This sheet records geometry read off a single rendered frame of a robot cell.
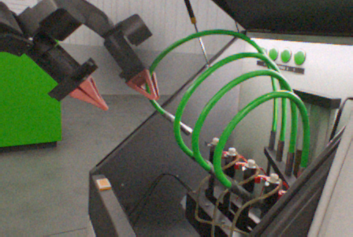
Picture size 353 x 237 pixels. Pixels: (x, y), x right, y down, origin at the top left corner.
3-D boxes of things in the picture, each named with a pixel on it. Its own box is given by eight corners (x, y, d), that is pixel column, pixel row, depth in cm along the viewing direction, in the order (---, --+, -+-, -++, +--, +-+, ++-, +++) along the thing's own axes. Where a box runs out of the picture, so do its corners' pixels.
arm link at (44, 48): (16, 35, 65) (1, 39, 60) (41, 12, 64) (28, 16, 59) (46, 62, 68) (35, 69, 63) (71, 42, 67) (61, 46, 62)
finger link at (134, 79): (169, 92, 91) (150, 65, 92) (161, 90, 84) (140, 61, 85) (150, 106, 92) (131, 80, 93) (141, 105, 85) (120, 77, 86)
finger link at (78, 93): (124, 98, 67) (88, 63, 64) (97, 120, 67) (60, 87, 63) (124, 91, 73) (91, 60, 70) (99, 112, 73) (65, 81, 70)
